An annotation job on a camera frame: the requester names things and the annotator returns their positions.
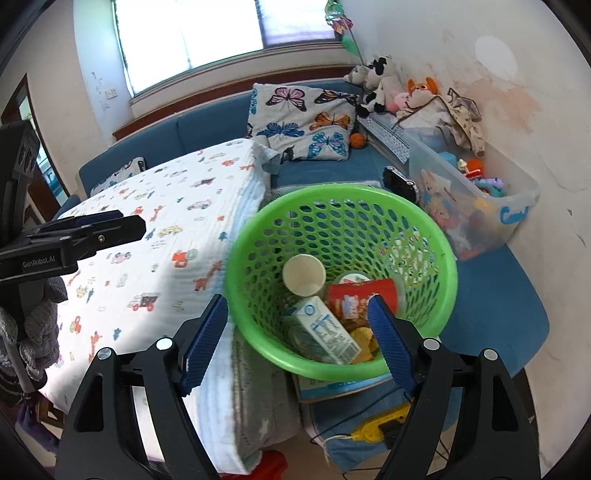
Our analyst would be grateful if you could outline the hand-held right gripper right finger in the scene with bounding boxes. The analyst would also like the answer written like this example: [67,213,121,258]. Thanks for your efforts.
[367,294,541,480]

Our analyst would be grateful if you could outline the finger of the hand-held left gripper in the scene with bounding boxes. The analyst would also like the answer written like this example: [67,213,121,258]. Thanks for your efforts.
[28,215,147,262]
[44,209,124,234]

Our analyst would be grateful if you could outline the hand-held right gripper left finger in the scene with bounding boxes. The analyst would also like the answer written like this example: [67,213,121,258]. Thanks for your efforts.
[55,293,229,480]

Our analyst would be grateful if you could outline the yellow snack packet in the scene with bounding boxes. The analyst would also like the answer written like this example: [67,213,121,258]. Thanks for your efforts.
[346,323,384,365]

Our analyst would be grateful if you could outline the red printed packet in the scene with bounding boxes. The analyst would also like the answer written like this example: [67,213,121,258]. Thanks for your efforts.
[327,278,399,319]

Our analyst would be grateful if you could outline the blue white milk carton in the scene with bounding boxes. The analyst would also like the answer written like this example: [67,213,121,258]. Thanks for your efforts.
[283,295,362,365]

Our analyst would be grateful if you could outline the white paper cup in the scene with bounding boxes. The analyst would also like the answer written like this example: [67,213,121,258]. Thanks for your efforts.
[283,254,327,297]

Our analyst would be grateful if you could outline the green plastic basket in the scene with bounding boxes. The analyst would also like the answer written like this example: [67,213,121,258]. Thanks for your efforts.
[224,182,459,384]

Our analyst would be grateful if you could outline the person's left hand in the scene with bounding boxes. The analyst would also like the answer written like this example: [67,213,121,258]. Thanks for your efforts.
[0,275,69,394]

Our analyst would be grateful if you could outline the small car print pillow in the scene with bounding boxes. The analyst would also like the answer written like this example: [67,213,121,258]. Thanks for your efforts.
[90,157,147,197]

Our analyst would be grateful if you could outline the yellow power strip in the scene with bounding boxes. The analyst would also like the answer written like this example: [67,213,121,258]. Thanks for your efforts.
[351,406,411,444]

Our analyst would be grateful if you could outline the blue knitted cloth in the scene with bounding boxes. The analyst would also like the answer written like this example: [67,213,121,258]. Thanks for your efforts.
[305,378,462,472]

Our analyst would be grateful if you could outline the red plastic stool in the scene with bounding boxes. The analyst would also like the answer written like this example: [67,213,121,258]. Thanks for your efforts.
[249,450,296,480]

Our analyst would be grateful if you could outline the black handheld device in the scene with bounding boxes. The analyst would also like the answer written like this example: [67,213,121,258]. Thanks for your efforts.
[382,166,420,204]

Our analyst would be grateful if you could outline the clear plastic storage box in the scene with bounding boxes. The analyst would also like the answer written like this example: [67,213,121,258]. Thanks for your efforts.
[406,127,541,261]

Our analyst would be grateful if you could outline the teal pink toy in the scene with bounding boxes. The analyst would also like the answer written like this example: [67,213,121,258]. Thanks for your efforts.
[475,175,509,197]

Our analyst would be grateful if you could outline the orange red toy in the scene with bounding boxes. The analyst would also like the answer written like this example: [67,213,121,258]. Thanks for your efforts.
[457,157,485,178]

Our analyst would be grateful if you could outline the black white patterned cloth strip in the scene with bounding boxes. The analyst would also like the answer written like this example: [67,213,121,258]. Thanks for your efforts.
[358,113,411,163]

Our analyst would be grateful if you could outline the butterfly print pillow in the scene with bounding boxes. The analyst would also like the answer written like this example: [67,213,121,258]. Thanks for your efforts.
[245,83,360,162]

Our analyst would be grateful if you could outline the window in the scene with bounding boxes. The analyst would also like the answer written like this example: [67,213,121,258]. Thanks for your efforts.
[113,0,333,96]

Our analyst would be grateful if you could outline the beige printed cloth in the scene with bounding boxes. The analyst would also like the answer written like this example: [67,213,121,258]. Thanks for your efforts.
[394,88,485,155]

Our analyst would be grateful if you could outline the orange fox plush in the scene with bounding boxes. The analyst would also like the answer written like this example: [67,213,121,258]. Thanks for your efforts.
[406,76,439,100]

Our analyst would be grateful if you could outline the black white cow plush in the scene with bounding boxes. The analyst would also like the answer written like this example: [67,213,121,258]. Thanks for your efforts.
[355,55,402,118]

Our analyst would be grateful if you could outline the grey plush toy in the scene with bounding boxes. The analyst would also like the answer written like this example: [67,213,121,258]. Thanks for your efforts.
[342,65,370,86]

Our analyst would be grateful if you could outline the colourful pinwheel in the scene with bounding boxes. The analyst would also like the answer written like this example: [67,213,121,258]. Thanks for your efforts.
[324,0,365,65]

